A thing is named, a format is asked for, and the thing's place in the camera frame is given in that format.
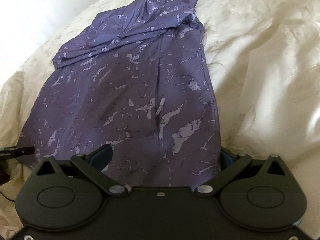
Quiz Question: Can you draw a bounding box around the cream bedspread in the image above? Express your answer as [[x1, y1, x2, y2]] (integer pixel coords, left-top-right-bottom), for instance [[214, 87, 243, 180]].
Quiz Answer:
[[1, 0, 319, 238]]

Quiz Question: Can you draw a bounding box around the thin black cable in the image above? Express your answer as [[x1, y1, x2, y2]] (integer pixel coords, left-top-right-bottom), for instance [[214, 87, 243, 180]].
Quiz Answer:
[[0, 189, 16, 203]]

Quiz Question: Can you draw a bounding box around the purple patterned garment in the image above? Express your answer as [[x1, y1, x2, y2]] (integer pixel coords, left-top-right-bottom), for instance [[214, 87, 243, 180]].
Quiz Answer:
[[17, 0, 220, 187]]

